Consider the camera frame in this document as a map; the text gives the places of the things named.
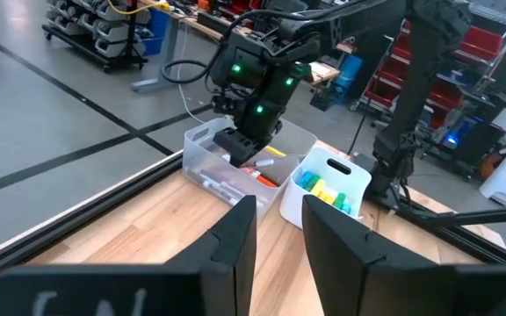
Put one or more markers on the red bin rack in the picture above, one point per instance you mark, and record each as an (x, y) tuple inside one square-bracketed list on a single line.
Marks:
[(481, 41)]

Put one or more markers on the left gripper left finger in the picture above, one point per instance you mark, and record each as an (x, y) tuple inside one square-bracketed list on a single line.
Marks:
[(169, 289)]

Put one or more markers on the teal Sharpie highlighter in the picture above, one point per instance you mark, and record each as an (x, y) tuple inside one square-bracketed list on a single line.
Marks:
[(346, 207)]

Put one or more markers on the thick orange-yellow highlighter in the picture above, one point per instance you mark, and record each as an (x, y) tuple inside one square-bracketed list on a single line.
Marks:
[(328, 196)]

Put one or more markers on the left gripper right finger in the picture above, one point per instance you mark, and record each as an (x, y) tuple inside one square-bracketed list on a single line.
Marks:
[(389, 285)]

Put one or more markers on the grey desk foot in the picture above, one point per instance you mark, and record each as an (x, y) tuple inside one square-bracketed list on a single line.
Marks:
[(165, 52)]

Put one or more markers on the yellow Sharpie highlighter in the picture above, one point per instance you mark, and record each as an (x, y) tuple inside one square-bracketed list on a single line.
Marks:
[(319, 187)]

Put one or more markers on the slim yellow highlighter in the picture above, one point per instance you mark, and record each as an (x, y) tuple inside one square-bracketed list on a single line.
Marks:
[(276, 152)]

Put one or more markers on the magenta Expo dry-erase marker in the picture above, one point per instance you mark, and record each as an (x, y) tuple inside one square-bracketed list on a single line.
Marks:
[(268, 181)]

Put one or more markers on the blue highlighter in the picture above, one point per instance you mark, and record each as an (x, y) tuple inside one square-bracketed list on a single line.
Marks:
[(305, 177)]

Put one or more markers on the blue container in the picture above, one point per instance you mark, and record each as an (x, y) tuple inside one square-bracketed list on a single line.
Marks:
[(349, 70)]

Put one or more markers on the clear plastic bin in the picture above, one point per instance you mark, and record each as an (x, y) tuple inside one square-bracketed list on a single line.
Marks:
[(297, 140), (200, 162)]

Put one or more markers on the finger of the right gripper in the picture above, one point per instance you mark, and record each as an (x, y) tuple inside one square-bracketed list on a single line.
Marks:
[(231, 145), (257, 147)]

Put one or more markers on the green highlighter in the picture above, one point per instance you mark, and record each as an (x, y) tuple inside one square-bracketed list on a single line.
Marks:
[(340, 200), (313, 182)]

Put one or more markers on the cart with grey bins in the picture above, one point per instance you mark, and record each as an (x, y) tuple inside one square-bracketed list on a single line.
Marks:
[(103, 39)]

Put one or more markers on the white plastic bin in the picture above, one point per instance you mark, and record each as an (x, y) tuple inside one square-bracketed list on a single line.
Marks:
[(290, 206)]

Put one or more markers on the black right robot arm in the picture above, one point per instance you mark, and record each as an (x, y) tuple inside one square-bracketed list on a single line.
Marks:
[(415, 88)]

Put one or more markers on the blue crate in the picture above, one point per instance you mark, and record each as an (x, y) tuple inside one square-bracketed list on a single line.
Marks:
[(156, 26)]

